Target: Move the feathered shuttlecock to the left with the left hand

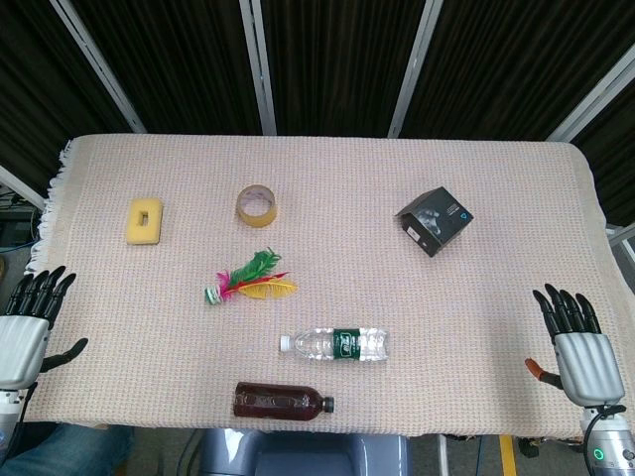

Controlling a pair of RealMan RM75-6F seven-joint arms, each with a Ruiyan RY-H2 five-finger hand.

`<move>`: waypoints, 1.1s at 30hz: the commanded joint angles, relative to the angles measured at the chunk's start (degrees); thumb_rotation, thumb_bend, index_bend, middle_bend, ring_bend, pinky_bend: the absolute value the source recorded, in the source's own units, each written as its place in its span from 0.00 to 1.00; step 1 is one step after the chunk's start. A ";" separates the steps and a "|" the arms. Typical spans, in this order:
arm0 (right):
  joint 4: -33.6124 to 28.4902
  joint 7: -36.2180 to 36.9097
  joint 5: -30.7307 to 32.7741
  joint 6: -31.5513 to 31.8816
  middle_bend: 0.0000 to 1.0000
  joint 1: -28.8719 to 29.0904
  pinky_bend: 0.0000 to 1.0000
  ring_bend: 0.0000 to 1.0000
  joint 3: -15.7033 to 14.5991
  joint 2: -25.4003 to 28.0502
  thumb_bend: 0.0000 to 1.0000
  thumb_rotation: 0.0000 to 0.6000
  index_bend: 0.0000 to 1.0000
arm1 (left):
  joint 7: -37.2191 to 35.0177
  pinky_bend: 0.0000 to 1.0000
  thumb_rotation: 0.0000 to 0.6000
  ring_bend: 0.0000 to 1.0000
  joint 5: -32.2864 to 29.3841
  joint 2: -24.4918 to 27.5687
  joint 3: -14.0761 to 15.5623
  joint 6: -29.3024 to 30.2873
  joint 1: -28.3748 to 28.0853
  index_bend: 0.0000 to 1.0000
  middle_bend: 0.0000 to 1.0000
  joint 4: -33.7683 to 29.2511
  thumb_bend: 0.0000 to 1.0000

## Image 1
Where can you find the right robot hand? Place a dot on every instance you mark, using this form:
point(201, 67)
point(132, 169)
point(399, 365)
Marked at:
point(583, 357)

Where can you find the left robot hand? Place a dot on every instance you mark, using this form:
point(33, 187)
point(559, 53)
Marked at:
point(20, 342)

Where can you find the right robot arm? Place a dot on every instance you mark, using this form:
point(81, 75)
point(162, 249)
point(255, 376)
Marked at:
point(605, 439)

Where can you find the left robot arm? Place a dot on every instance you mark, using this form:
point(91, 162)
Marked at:
point(9, 411)

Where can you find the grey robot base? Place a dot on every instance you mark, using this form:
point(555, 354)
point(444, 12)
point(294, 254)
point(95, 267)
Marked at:
point(302, 453)

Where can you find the yellow sponge with hole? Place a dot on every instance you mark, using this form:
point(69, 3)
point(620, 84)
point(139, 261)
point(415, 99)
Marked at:
point(144, 221)

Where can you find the colourful feather shuttlecock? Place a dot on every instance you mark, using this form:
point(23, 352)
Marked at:
point(248, 282)

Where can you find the clear water bottle green label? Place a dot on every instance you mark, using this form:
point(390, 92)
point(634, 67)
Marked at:
point(337, 344)

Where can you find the dark brown drink bottle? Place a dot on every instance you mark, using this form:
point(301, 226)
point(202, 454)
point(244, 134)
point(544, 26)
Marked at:
point(278, 400)

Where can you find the blue jeans leg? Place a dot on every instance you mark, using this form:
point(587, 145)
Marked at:
point(69, 451)

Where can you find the black cardboard box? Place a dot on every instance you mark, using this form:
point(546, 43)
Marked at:
point(434, 220)

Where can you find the brown packing tape roll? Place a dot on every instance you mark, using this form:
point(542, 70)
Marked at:
point(256, 205)

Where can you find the beige woven tablecloth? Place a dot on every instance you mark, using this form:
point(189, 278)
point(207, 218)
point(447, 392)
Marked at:
point(317, 277)

